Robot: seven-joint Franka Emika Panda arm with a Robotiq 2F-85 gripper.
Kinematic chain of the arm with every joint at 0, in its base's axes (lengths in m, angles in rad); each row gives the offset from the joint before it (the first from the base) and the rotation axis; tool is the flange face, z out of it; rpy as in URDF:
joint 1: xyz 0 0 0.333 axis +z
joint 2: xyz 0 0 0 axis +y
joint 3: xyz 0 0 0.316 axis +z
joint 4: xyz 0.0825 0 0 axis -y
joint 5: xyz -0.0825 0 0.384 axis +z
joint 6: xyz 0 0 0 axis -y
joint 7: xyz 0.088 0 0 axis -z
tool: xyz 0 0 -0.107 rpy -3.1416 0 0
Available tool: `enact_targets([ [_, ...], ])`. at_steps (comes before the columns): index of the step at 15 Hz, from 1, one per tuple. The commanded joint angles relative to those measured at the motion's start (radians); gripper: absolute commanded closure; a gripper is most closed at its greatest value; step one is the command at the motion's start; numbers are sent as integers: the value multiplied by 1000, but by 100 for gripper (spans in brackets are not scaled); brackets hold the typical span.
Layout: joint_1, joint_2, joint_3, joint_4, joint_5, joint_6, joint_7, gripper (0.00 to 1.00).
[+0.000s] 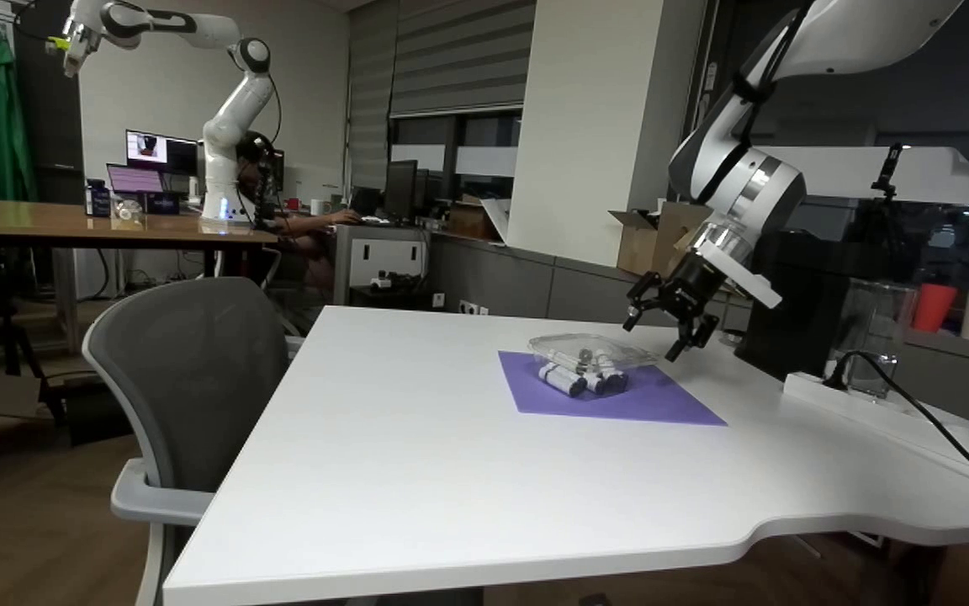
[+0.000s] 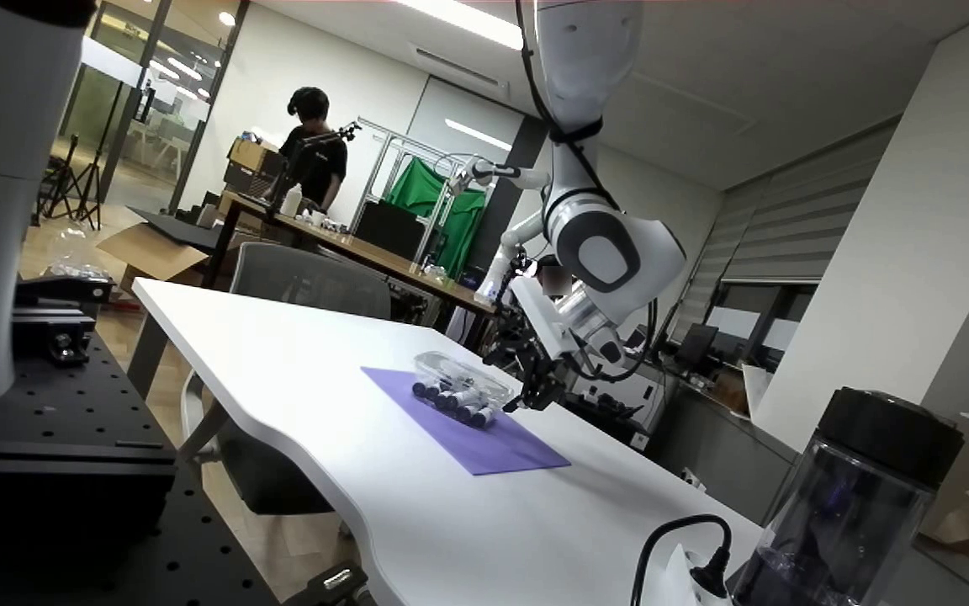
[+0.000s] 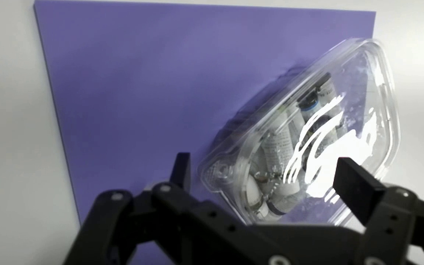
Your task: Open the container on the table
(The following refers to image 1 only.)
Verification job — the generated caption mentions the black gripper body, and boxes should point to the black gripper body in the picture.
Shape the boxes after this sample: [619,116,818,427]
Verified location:
[644,249,737,331]

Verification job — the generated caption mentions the clear plastic container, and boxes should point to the clear plastic container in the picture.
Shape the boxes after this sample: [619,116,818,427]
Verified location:
[526,326,634,405]

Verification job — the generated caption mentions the open cardboard box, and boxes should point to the open cardboard box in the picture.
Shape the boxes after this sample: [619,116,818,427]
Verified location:
[610,199,714,283]

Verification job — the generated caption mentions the open laptop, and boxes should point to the open laptop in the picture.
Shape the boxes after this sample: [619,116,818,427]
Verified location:
[104,163,167,203]

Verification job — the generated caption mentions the purple mat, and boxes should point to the purple mat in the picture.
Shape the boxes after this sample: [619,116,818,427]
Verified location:
[496,348,732,432]

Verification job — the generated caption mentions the red cup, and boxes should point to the red cup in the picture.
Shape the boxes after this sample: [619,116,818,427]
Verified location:
[908,280,963,336]

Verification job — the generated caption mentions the white drawer cabinet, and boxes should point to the white drawer cabinet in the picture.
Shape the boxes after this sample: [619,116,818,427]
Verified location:
[330,224,434,310]

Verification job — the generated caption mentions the grey window blinds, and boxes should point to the grey window blinds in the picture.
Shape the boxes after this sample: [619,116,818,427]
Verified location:
[342,0,539,194]

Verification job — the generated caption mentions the person in dark shirt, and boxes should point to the person in dark shirt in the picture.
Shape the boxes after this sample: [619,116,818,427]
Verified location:
[234,127,357,243]

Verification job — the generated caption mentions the grey mesh office chair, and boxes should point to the grey mesh office chair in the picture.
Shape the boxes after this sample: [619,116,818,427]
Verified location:
[78,272,299,606]

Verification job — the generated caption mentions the lit computer monitor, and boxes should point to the lit computer monitor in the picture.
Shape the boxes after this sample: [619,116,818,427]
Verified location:
[121,126,204,175]

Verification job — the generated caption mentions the long wooden table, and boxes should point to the long wooden table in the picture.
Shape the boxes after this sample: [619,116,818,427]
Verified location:
[0,194,290,254]

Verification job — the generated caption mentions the black tripod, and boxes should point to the black tripod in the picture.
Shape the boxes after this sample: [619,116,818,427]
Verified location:
[0,255,54,384]

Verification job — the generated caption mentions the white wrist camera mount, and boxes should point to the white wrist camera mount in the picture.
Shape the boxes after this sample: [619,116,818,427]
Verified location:
[695,213,789,313]

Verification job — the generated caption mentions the black power cable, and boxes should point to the black power cable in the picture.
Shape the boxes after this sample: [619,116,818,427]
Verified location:
[820,348,969,504]

